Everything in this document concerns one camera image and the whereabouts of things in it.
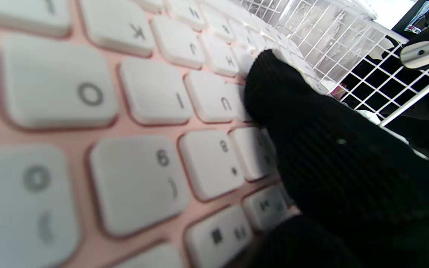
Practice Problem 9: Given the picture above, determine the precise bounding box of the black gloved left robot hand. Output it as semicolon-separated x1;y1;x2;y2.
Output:
339;22;429;165

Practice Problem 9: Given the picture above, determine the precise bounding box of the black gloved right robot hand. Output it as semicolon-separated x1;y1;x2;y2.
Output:
237;50;429;268

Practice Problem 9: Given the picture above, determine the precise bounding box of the white wire drawer basket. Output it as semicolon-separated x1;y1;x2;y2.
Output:
237;0;429;128

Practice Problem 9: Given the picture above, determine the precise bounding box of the pink keyboard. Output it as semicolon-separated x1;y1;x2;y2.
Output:
0;0;331;268

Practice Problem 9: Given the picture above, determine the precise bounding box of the black framed screen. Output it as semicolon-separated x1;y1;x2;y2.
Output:
391;0;429;35

